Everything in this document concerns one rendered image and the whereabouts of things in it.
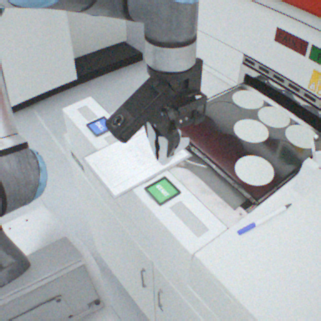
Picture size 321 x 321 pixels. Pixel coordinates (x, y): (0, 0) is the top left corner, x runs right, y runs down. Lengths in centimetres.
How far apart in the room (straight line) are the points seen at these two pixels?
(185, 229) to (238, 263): 12
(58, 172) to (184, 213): 152
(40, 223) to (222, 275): 48
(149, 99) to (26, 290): 35
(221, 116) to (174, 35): 57
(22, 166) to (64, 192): 132
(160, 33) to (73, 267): 37
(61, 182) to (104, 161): 131
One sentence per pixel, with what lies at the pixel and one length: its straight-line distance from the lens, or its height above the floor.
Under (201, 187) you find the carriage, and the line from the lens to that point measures 81.
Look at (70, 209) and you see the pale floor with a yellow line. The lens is 192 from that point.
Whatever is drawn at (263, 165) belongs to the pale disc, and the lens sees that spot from 87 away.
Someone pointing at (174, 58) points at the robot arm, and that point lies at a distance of 46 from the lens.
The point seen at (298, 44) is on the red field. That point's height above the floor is 110.
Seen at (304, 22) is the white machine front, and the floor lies 117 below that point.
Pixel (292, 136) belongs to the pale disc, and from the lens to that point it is 98.
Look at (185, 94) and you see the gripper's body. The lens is 54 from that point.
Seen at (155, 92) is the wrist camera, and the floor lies 122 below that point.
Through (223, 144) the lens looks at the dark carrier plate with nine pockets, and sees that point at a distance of 90.
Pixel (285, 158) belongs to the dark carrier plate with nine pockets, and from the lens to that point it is 91.
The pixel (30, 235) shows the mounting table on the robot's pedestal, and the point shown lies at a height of 82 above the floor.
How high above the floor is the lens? 151
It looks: 46 degrees down
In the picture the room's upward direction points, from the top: straight up
